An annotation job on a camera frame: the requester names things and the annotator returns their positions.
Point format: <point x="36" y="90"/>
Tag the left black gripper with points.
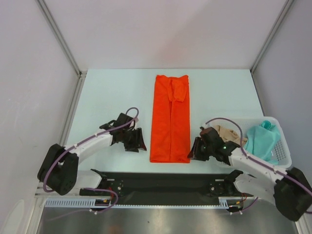
<point x="138" y="142"/>

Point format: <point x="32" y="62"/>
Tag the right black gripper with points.
<point x="195" y="153"/>

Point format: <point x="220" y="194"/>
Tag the orange t-shirt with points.
<point x="171" y="133"/>

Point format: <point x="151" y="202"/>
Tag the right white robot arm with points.
<point x="288" y="190"/>

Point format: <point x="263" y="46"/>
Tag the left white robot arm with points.
<point x="59" y="171"/>

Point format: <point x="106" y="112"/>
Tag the beige t-shirt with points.
<point x="229" y="135"/>

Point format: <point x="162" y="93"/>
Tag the teal t-shirt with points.
<point x="261" y="141"/>

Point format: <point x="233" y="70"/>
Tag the white plastic basket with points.
<point x="241" y="125"/>

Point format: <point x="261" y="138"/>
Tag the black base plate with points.
<point x="166" y="189"/>

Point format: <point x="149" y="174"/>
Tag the left aluminium frame post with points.
<point x="58" y="35"/>

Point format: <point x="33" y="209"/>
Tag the aluminium frame post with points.
<point x="58" y="35"/>
<point x="272" y="33"/>

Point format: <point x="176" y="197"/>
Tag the right aluminium frame post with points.
<point x="272" y="33"/>

